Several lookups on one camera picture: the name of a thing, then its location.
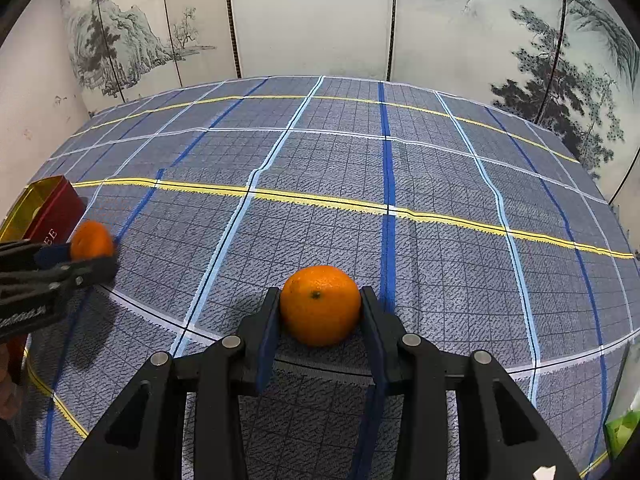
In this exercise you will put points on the blue plaid tablecloth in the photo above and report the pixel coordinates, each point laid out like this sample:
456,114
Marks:
400,200

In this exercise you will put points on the green packet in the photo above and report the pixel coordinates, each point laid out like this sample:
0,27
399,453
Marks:
622,430

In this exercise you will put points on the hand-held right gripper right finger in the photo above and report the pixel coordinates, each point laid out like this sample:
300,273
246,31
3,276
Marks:
382,350

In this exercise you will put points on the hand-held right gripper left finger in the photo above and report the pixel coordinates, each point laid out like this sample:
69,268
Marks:
265,345

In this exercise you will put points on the orange mandarin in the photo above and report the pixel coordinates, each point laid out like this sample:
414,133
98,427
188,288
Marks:
320,306
92,240

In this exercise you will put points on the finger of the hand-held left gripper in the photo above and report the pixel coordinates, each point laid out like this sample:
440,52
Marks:
85,272
50,255

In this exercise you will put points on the red tin box gold interior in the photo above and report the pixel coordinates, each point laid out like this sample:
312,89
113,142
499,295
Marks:
55,210

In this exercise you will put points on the painted landscape folding screen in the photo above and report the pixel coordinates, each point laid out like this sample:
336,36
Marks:
310,15

